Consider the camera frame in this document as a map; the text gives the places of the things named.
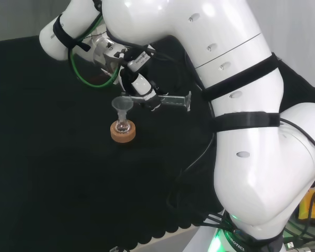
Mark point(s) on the grey plug connector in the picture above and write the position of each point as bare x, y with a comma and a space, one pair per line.
290, 245

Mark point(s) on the black bench cloth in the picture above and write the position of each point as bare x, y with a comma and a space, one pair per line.
55, 157

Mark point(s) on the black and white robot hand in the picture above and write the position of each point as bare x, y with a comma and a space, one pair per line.
140, 84

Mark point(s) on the small glass round-bottom flask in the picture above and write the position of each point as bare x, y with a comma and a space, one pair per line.
121, 126

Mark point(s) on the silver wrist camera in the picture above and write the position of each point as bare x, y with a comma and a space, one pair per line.
139, 60

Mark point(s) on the clear plastic funnel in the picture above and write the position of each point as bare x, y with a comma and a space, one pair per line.
122, 103

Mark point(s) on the yellow stop button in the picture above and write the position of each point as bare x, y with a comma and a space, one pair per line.
305, 210

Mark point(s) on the clear graduated cylinder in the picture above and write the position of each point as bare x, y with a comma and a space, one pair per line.
173, 99

